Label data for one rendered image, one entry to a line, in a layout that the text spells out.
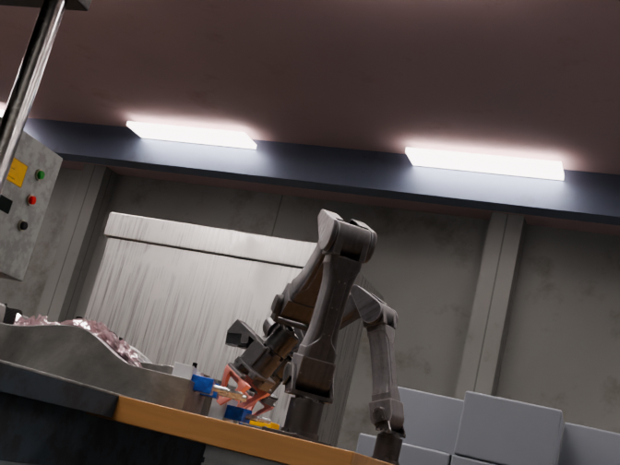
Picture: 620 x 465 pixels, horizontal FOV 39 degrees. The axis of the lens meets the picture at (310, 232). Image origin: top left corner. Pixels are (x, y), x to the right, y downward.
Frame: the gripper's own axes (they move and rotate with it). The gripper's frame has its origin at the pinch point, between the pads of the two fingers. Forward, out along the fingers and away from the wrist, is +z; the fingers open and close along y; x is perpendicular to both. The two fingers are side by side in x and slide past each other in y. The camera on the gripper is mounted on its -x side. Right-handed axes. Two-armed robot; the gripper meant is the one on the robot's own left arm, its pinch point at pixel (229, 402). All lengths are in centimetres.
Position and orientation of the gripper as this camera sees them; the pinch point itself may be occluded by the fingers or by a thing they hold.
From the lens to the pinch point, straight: 187.2
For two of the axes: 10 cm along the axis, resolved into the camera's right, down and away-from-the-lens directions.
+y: -3.5, -3.1, -8.8
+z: -6.5, 7.6, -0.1
